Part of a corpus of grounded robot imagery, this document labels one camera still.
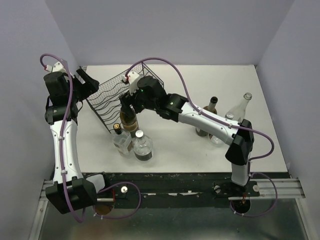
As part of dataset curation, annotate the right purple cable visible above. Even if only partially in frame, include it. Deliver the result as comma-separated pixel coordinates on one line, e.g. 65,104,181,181
126,57,278,217

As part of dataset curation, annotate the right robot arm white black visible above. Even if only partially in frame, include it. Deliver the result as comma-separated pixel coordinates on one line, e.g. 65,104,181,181
119,71,254,196

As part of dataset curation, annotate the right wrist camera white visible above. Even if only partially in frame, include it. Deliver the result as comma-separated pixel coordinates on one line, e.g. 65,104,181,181
122,71,142,96

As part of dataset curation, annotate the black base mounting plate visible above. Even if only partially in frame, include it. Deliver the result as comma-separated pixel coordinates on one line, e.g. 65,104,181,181
97,172,291,211

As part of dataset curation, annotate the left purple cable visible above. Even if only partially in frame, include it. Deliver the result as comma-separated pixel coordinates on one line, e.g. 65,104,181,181
39,53,143,223

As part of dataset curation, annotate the round clear bottle silver cap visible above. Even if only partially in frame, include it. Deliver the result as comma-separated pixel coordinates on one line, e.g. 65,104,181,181
132,130,153,162

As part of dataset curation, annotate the purple cable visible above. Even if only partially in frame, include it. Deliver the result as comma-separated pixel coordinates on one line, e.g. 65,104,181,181
39,53,143,223
126,57,278,217

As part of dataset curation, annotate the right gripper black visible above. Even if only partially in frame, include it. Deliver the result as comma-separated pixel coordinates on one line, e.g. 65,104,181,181
118,87,158,119

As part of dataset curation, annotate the olive green wine bottle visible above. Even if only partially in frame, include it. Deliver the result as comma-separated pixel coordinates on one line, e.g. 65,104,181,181
119,107,139,138

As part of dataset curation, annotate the black wire wine rack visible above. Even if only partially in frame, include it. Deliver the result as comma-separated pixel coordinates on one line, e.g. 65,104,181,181
86,61,165,135

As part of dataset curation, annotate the square clear bottle dark cap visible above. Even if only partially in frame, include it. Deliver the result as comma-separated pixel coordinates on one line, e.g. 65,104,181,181
111,123,132,158

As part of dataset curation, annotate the green open wine bottle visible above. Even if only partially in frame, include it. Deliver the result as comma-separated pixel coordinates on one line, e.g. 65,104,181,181
195,96,220,137

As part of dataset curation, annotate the tall clear frosted bottle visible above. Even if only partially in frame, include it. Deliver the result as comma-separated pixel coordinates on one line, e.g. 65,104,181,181
224,92,252,123

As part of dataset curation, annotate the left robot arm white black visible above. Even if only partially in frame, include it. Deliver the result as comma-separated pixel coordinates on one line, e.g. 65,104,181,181
43,68,111,214

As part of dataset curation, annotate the round clear flask bottle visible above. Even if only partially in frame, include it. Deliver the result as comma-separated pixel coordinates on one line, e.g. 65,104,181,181
208,134,225,147

